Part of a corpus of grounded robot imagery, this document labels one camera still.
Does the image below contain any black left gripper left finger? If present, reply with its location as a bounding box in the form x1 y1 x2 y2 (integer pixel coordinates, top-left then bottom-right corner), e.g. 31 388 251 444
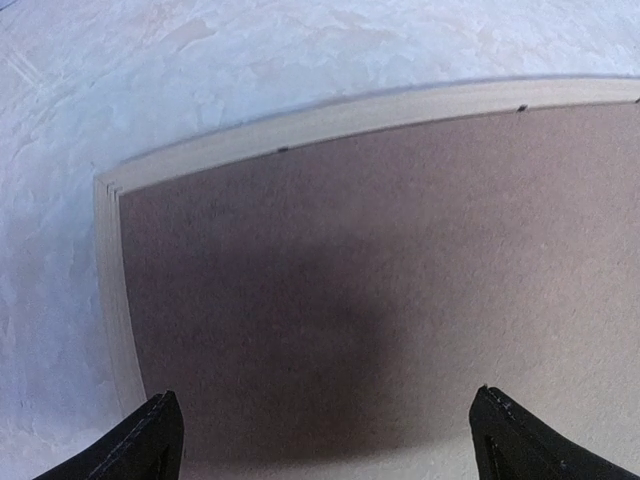
38 391 184 480

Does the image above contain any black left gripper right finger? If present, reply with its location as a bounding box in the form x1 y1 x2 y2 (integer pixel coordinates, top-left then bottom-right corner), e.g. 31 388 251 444
469 386 638 480

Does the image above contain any brown hardboard backing panel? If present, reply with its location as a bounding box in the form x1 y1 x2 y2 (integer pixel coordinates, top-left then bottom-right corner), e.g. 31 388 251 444
120 104 639 479

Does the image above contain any light wooden picture frame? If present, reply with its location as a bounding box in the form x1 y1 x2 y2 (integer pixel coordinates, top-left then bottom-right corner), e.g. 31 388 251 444
93 76 639 417

